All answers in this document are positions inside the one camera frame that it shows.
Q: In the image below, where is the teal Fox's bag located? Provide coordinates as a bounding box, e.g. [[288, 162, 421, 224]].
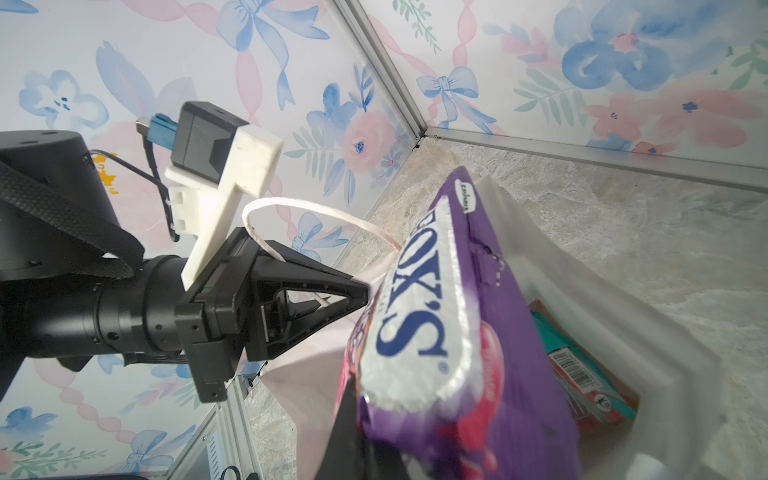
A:
[[529, 300, 639, 432]]

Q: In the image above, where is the left aluminium corner post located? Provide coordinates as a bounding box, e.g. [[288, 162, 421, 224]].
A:
[[331, 0, 427, 139]]

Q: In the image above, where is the purple Fox's bag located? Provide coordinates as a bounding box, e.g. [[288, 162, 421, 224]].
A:
[[344, 167, 580, 479]]

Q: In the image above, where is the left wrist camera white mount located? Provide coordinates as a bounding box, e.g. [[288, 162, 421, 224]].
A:
[[136, 101, 284, 289]]

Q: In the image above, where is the floral paper gift bag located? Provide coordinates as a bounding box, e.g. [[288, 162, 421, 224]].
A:
[[260, 168, 725, 479]]

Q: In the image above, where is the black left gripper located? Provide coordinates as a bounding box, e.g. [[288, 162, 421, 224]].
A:
[[174, 227, 369, 403]]

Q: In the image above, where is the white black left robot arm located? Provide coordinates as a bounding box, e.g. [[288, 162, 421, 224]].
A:
[[1, 130, 369, 403]]

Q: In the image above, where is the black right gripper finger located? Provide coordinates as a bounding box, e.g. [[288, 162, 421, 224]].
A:
[[315, 392, 408, 480]]

